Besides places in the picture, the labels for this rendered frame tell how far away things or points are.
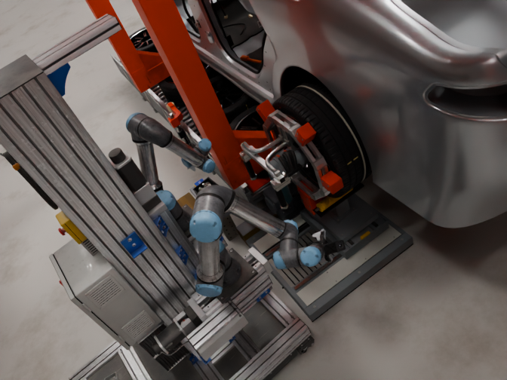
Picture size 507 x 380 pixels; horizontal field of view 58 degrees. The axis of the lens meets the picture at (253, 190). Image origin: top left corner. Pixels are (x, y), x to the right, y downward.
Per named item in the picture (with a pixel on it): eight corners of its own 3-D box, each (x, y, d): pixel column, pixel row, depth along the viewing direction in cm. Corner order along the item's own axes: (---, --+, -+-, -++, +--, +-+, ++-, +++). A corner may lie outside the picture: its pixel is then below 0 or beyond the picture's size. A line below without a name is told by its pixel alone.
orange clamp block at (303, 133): (314, 139, 235) (317, 132, 226) (302, 147, 234) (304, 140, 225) (305, 128, 236) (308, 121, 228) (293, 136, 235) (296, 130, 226)
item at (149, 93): (262, 203, 342) (253, 182, 327) (251, 209, 340) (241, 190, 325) (150, 91, 519) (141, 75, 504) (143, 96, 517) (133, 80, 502)
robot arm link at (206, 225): (225, 274, 212) (225, 194, 173) (222, 302, 202) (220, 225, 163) (200, 271, 213) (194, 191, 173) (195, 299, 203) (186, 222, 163)
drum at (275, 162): (311, 167, 261) (305, 149, 252) (281, 188, 257) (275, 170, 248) (297, 157, 271) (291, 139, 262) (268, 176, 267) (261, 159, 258)
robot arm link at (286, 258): (278, 252, 197) (303, 248, 193) (278, 274, 189) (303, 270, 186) (273, 240, 192) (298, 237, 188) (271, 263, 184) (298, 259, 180)
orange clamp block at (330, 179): (333, 179, 245) (344, 187, 238) (321, 187, 243) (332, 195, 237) (330, 170, 240) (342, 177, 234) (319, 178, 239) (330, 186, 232)
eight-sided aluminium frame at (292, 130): (339, 209, 260) (319, 136, 224) (330, 215, 259) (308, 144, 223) (287, 165, 299) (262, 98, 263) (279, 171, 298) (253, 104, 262)
